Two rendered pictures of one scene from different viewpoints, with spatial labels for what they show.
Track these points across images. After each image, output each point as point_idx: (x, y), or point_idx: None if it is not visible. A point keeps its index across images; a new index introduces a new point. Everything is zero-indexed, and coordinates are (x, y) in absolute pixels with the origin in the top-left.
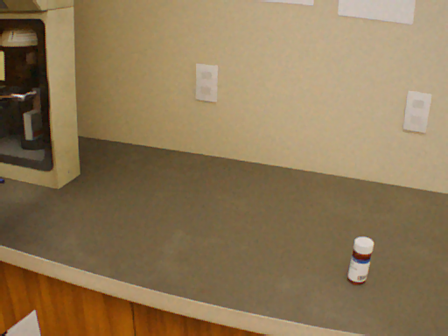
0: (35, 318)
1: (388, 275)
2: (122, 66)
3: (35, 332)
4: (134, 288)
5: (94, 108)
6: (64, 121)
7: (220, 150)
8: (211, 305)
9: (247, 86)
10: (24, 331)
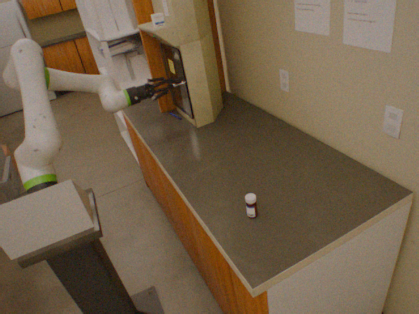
0: (71, 181)
1: (272, 221)
2: (253, 64)
3: (71, 185)
4: (172, 181)
5: (245, 84)
6: (199, 97)
7: (292, 120)
8: (185, 198)
9: (301, 86)
10: (66, 184)
